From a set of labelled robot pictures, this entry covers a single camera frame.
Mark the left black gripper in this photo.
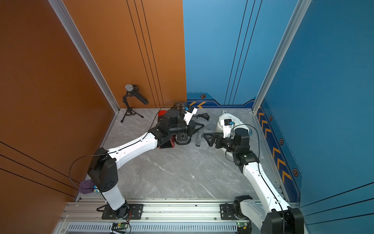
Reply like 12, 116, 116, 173
168, 119, 204, 137

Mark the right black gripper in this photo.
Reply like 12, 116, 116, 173
204, 132, 240, 155

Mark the grey microfibre cloth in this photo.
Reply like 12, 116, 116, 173
195, 124, 216, 147

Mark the white coffee machine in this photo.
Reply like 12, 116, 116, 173
215, 110, 252, 154

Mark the black coffee machine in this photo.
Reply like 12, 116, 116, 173
175, 134, 191, 145

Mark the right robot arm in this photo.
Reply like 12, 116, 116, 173
203, 128, 305, 234

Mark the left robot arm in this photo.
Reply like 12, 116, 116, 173
88, 106, 199, 218

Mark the red capsule coffee machine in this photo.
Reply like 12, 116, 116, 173
157, 110, 175, 149

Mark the microphone on black tripod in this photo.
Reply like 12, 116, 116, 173
120, 84, 149, 123

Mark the right circuit board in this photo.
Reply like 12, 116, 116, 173
235, 222, 252, 234

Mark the circuit board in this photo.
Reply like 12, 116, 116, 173
111, 222, 131, 234
235, 222, 252, 234

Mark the left circuit board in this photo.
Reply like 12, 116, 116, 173
111, 222, 131, 234

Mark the purple toy cube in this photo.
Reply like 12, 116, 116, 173
79, 179, 96, 194

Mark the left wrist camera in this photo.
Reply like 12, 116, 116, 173
184, 105, 197, 125

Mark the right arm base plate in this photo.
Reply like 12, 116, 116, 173
219, 203, 249, 220

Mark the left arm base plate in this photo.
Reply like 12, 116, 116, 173
101, 203, 144, 221

